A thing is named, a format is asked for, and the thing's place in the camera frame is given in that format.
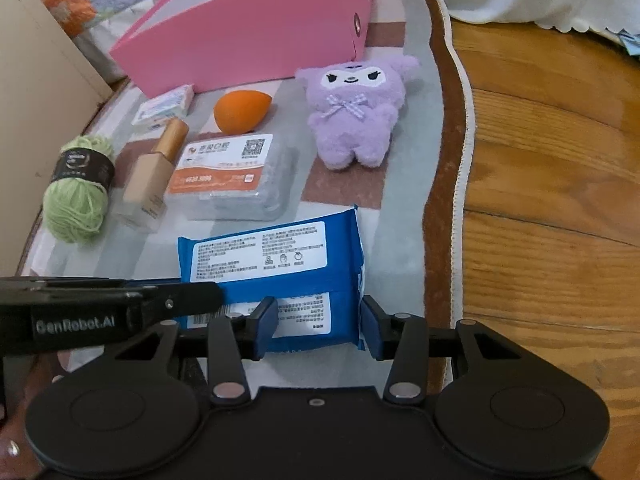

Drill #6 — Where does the purple plush toy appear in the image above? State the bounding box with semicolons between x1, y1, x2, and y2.
295;54;420;170

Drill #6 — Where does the orange makeup sponge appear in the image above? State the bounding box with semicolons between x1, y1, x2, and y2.
213;90;272;134

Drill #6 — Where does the small white soap pack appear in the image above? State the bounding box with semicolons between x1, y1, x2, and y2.
131;84;194;131

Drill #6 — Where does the green yarn ball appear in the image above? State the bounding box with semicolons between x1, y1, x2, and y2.
42;136;115;244

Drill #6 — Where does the checkered grey brown rug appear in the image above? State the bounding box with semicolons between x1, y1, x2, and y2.
17;0;475;394

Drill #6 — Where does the pink storage box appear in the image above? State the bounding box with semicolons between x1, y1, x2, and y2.
110;0;371;98

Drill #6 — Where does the gold cap foundation bottle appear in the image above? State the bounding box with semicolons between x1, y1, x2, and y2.
114;118;189;232

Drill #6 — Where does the blue wet wipes pack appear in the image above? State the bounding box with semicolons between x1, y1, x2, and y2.
177;207;364;352

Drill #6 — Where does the clear dental floss box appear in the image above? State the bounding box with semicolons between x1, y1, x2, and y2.
165;133;296;221

